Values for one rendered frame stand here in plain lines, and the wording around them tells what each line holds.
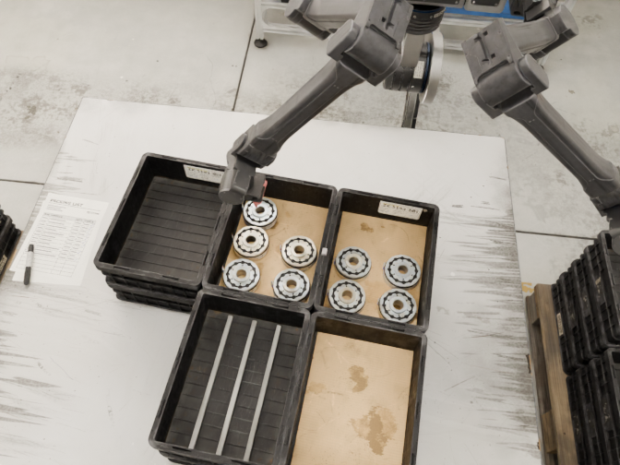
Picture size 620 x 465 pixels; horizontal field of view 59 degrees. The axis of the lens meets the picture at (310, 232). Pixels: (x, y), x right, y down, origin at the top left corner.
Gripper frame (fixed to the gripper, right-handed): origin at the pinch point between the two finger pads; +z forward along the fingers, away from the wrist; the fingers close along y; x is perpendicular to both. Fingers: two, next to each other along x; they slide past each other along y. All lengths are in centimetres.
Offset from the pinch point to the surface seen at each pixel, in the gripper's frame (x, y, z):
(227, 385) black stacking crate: -41.8, 4.8, 21.5
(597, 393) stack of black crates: -9, 122, 67
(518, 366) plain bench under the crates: -17, 83, 35
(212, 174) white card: 17.4, -16.0, 17.9
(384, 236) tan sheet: 10.8, 38.5, 23.5
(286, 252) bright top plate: -2.2, 11.3, 20.3
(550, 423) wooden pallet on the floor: -16, 118, 95
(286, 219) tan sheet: 10.5, 8.5, 23.9
